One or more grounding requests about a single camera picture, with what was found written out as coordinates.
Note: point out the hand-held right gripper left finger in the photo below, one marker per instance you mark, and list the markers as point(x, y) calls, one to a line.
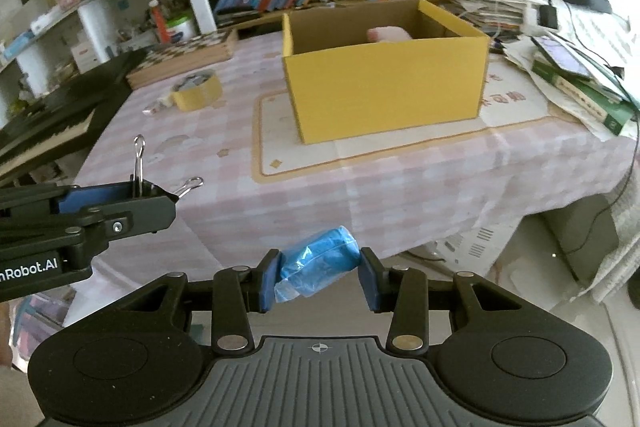
point(270, 279)

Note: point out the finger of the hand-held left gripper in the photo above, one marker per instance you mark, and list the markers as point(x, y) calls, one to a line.
point(90, 199)
point(145, 214)

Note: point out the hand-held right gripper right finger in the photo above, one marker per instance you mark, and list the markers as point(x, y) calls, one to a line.
point(370, 279)

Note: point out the black binder clip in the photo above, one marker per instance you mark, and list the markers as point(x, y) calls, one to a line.
point(141, 188)

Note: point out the blue plastic bag roll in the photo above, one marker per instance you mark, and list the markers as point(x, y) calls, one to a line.
point(320, 257)

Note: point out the yellow cardboard box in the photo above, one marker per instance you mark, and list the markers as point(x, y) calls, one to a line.
point(390, 92)

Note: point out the pink plush pig toy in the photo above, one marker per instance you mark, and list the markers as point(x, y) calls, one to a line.
point(390, 34)

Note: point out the black electronic keyboard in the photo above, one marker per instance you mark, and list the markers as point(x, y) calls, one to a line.
point(60, 112)

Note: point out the yellow tape roll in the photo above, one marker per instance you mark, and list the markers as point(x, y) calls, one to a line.
point(197, 99)

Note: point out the white red printed box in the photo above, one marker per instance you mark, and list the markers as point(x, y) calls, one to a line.
point(81, 57)

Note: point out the wooden chessboard box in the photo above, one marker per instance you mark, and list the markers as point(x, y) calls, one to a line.
point(185, 52)

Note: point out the clear holder with pens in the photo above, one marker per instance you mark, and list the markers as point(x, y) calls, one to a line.
point(135, 38)

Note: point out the white tissue box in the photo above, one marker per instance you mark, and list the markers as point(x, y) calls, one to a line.
point(45, 22)

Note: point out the orange glue bottle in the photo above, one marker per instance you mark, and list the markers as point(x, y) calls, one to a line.
point(161, 27)

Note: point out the white green tub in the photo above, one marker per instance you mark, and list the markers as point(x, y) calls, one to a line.
point(181, 29)

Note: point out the black stapler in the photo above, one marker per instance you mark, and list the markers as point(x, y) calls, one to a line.
point(235, 15)

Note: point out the thick green book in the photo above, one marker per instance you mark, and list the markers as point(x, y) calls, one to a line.
point(585, 99)

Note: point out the stack of papers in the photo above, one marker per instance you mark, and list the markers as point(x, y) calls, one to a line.
point(485, 12)

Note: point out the smartphone with lit screen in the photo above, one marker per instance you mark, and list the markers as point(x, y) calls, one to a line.
point(562, 57)

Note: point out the white power adapter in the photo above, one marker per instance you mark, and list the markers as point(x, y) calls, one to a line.
point(531, 24)

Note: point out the black charger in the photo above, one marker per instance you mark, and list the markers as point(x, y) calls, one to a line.
point(549, 17)

